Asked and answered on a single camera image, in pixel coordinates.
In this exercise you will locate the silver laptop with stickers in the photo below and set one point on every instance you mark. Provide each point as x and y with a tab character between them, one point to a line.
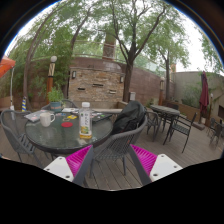
35	116

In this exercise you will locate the group of dark chairs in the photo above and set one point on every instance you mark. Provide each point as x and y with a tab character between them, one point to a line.
216	131

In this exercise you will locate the yellow sticker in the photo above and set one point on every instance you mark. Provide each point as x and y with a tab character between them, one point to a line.
71	117

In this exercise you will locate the closed maroon patio umbrella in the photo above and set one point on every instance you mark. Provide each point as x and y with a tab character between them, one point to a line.
204	95

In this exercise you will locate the globe-topped wooden lamp post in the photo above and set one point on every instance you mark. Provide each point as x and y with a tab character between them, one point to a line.
51	78

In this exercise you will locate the white printed card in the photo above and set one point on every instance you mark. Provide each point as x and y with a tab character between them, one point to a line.
70	110

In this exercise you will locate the blue yellow striped bollard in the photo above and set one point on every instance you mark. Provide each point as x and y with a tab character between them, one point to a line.
24	104

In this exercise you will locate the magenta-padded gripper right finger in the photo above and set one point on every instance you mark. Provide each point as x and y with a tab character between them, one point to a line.
165	166

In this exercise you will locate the leaning slender tree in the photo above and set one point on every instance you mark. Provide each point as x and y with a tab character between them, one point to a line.
27	73

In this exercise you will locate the potted plant in teal pot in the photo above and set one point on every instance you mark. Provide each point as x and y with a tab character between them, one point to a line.
55	100

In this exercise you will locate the tall forked tree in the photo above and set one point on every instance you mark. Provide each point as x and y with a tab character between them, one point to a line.
128	80

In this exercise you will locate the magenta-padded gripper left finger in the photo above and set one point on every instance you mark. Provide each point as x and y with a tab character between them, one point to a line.
58	166

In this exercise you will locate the round dark patio table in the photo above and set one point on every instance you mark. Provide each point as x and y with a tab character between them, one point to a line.
165	110

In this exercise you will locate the white ribbed mug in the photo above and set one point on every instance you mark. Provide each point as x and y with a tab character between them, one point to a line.
45	119

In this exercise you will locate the flat round red coaster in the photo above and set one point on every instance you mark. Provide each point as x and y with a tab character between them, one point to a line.
67	124

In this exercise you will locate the black metal patio chair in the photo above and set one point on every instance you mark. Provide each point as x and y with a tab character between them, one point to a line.
181	128

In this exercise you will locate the black wall lantern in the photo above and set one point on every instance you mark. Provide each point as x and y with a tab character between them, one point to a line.
121	79
74	74

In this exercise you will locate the clear drink bottle white cap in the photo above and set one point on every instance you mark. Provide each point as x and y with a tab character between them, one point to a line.
85	123

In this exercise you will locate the orange canopy with white pole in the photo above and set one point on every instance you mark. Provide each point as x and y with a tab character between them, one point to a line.
6	65

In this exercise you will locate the grey utility box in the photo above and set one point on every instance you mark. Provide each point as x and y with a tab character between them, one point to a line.
132	96

